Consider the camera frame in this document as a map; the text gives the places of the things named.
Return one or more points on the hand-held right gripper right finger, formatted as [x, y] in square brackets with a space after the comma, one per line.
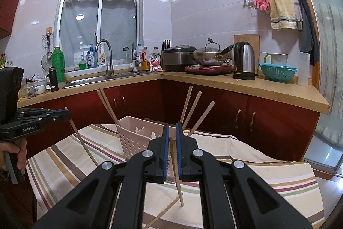
[179, 148]

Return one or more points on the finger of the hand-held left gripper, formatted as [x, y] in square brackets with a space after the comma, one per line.
[59, 119]
[40, 112]

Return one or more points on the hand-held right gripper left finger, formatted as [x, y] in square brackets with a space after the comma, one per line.
[166, 148]

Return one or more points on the pink perforated utensil holder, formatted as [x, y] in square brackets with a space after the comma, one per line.
[131, 137]

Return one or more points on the person's left hand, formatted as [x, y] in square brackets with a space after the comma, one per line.
[21, 159]

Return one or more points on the white printed bowl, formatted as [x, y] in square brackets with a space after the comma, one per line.
[38, 89]

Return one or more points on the dark thermos flask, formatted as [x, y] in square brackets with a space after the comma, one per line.
[53, 80]

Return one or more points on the hanging metal strainers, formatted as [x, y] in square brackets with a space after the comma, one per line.
[46, 62]

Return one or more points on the green plastic bottle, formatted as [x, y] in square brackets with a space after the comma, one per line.
[58, 65]

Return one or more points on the green dish soap bottle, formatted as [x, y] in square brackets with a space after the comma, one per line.
[82, 64]

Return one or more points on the steel kitchen sink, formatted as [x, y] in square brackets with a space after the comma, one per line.
[107, 80]

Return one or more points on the blue pump soap bottle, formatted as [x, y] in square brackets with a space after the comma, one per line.
[91, 58]

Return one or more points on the steel kitchen faucet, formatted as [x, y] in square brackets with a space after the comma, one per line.
[109, 65]

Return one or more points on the white spray bottle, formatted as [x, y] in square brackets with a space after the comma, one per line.
[101, 57]

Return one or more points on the red induction cooker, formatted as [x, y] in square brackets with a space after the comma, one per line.
[209, 69]

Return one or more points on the red and white packet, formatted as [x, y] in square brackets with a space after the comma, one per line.
[155, 64]

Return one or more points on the grey rice cooker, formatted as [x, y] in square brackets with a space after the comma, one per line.
[175, 60]

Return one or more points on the clear glass jar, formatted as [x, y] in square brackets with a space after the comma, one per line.
[126, 56]

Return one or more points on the steel wok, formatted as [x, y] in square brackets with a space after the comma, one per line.
[206, 58]

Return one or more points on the striped tablecloth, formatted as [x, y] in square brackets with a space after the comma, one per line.
[268, 180]

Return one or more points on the yellow cap bottle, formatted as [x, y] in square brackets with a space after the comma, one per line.
[156, 51]

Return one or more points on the white condiment bottle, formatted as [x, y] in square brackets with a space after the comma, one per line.
[139, 50]

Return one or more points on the red kitchen base cabinets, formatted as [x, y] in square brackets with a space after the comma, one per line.
[281, 127]

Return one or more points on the glass wok lid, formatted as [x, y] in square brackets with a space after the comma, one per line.
[209, 48]

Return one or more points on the beige kitchen countertop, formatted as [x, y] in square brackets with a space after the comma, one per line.
[268, 90]

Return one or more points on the steel electric kettle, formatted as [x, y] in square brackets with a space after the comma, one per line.
[245, 60]

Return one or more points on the teal plastic colander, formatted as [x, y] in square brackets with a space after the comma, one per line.
[277, 73]

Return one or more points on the wooden cutting board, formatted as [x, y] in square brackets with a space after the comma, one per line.
[246, 38]

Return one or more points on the translucent plastic container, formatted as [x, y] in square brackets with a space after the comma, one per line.
[304, 70]

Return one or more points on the pink rubber gloves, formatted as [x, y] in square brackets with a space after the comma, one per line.
[261, 1]

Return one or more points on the frosted glass door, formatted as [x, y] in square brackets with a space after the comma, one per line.
[329, 70]

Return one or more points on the dark grey cloth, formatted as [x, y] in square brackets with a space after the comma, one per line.
[308, 35]

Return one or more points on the yellow towel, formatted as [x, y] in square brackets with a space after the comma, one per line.
[282, 9]

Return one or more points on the aluminium frame window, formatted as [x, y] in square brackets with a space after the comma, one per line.
[112, 19]

